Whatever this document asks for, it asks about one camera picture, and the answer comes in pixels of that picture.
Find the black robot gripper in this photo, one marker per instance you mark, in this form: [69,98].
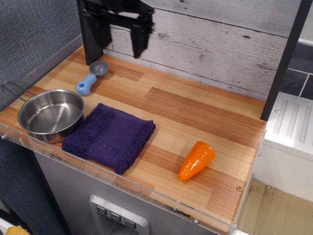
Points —
[131,14]

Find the blue and grey toy spoon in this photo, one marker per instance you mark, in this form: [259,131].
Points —
[97,70]

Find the stainless steel pot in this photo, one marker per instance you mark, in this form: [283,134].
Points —
[50,115]

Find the purple folded towel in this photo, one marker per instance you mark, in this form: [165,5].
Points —
[110,137]

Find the orange plastic toy carrot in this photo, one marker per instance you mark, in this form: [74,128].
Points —
[198,158]

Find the silver toy dispenser panel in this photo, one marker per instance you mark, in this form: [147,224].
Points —
[117,216]

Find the clear acrylic edge guard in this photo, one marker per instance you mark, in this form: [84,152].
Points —
[87,194]

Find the white ribbed plastic box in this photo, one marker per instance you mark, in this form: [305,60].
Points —
[285,158]

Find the yellow object at corner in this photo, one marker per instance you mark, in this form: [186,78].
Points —
[17,230]

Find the black left frame post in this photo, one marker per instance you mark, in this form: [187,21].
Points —
[91,48]

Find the black frame post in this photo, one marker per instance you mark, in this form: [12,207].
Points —
[292,41]
[91,48]

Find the black right frame post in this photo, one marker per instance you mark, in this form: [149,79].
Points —
[292,41]

